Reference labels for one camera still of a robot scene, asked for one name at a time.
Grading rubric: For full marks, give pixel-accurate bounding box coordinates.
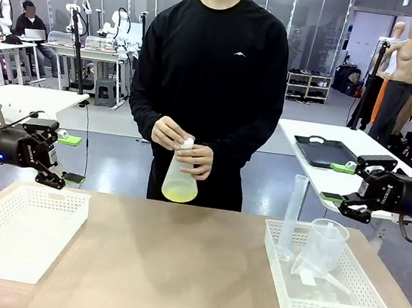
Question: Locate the black cap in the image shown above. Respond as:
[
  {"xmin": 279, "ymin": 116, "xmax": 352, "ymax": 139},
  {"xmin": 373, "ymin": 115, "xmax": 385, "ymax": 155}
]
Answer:
[{"xmin": 1, "ymin": 32, "xmax": 26, "ymax": 47}]

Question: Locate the clear plastic measuring cylinder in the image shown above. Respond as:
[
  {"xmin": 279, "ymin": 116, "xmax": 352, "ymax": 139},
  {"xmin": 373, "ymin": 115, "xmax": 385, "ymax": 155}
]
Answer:
[{"xmin": 276, "ymin": 172, "xmax": 310, "ymax": 265}]

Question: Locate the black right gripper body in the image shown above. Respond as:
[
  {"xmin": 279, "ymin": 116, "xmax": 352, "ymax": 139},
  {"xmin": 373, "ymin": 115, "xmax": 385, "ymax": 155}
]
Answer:
[{"xmin": 353, "ymin": 166, "xmax": 412, "ymax": 224}]

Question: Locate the person's left forearm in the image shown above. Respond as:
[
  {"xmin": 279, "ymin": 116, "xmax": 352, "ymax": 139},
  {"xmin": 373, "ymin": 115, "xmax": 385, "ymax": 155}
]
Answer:
[{"xmin": 204, "ymin": 93, "xmax": 285, "ymax": 174}]

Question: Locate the person in black sweater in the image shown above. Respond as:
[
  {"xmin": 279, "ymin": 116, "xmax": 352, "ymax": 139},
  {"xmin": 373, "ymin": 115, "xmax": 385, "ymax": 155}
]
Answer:
[{"xmin": 115, "ymin": 0, "xmax": 299, "ymax": 217}]

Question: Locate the silver laptop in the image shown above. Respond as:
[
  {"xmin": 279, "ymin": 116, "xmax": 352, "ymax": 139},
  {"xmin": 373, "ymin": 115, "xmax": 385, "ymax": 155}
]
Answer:
[{"xmin": 22, "ymin": 27, "xmax": 48, "ymax": 43}]

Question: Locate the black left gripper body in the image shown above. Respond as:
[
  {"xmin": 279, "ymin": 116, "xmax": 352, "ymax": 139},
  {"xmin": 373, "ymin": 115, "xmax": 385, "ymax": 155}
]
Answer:
[{"xmin": 0, "ymin": 115, "xmax": 63, "ymax": 181}]

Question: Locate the translucent plastic conical flask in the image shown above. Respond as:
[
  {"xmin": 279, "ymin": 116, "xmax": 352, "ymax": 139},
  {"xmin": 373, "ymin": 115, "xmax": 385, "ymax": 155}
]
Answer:
[{"xmin": 159, "ymin": 136, "xmax": 207, "ymax": 206}]

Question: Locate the person's right hand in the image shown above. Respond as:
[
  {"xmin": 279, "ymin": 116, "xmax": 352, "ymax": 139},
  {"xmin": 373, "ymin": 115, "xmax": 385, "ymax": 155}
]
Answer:
[{"xmin": 149, "ymin": 114, "xmax": 191, "ymax": 153}]

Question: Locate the bare beige mannequin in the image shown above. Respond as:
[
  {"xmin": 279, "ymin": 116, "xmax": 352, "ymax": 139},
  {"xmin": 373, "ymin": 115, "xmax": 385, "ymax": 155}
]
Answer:
[{"xmin": 369, "ymin": 20, "xmax": 412, "ymax": 141}]

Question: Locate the person's right forearm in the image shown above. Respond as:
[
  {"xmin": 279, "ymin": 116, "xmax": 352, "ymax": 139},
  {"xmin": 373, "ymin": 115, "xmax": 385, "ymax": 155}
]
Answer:
[{"xmin": 124, "ymin": 83, "xmax": 170, "ymax": 146}]

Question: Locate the black tripod stand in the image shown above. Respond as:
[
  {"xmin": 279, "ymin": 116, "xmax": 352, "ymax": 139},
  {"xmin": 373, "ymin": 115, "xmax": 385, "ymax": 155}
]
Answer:
[
  {"xmin": 347, "ymin": 35, "xmax": 391, "ymax": 134},
  {"xmin": 59, "ymin": 6, "xmax": 96, "ymax": 96}
]

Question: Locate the clear plastic beaker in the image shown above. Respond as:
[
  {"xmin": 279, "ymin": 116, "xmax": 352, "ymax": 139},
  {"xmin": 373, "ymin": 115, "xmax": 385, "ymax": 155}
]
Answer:
[{"xmin": 302, "ymin": 215, "xmax": 352, "ymax": 274}]

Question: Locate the grey plastic stool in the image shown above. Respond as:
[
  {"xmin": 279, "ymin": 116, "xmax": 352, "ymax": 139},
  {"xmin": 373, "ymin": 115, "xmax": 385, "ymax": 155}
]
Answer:
[{"xmin": 93, "ymin": 78, "xmax": 120, "ymax": 109}]

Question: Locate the wooden shoe rack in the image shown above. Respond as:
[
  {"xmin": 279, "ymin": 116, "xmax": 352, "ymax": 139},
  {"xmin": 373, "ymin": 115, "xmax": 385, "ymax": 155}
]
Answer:
[{"xmin": 284, "ymin": 70, "xmax": 333, "ymax": 106}]

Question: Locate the person's left hand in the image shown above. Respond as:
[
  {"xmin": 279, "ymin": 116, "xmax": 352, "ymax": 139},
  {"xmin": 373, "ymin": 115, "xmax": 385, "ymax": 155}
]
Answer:
[{"xmin": 172, "ymin": 141, "xmax": 216, "ymax": 182}]

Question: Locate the clear plastic funnel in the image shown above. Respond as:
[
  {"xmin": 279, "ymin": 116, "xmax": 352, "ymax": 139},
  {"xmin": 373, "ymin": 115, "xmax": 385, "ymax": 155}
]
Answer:
[{"xmin": 288, "ymin": 218, "xmax": 360, "ymax": 296}]

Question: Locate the black plastic tray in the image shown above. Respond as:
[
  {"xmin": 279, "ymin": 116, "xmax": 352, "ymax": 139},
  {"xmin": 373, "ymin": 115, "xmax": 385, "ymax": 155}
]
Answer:
[{"xmin": 290, "ymin": 133, "xmax": 362, "ymax": 173}]

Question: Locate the seated person with laptop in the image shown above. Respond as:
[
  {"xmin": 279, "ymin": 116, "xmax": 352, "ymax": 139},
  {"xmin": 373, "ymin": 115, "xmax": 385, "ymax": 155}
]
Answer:
[{"xmin": 8, "ymin": 0, "xmax": 68, "ymax": 81}]

